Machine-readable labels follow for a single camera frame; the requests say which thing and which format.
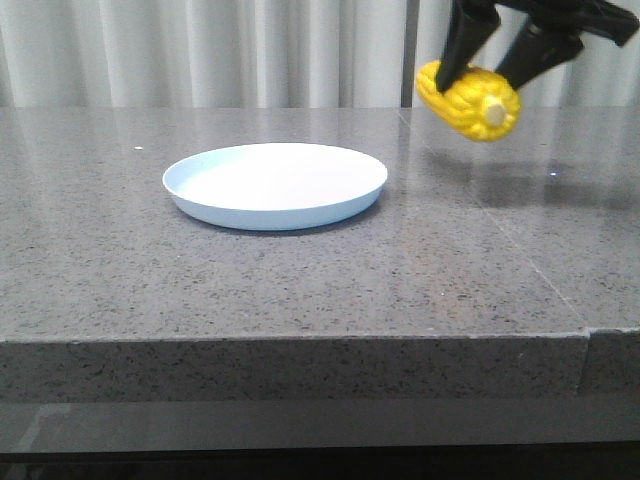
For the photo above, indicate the white pleated curtain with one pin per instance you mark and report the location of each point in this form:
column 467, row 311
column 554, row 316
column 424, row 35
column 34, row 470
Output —
column 217, row 53

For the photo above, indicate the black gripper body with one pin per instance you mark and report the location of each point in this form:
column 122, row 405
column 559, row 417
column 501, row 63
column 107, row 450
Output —
column 570, row 18

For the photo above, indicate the yellow corn cob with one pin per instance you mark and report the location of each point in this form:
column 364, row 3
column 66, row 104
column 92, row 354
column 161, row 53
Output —
column 481, row 105

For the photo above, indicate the light blue round plate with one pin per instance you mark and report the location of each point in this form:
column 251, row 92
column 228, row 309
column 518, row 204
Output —
column 275, row 186

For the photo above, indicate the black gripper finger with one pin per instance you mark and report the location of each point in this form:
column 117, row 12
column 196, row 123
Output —
column 538, row 48
column 471, row 24

